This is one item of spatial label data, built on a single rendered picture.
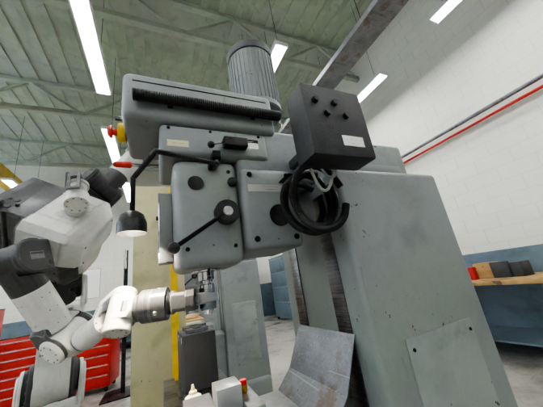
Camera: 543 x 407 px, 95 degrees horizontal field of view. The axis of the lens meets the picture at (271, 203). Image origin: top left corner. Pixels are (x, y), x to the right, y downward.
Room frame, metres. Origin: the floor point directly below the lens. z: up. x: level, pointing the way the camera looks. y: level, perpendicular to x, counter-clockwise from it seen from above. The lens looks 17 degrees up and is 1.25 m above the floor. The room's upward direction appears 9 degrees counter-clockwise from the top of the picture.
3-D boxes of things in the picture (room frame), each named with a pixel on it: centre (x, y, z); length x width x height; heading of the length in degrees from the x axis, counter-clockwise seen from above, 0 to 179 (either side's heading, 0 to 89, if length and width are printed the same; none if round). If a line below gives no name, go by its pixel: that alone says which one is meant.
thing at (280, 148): (0.98, -0.22, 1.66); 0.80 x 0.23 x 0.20; 116
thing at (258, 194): (0.85, 0.05, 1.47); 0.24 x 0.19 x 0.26; 26
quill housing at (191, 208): (0.77, 0.22, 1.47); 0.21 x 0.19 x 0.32; 26
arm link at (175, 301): (0.75, 0.31, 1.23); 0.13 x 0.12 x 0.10; 12
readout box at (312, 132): (0.59, -0.19, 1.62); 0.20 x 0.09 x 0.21; 116
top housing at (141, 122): (0.77, 0.21, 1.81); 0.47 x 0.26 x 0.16; 116
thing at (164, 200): (0.72, 0.32, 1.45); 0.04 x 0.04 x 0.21; 26
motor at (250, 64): (0.87, 0.00, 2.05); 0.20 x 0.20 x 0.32
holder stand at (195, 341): (1.14, 0.40, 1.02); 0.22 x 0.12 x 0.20; 28
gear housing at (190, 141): (0.78, 0.19, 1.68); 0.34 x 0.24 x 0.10; 116
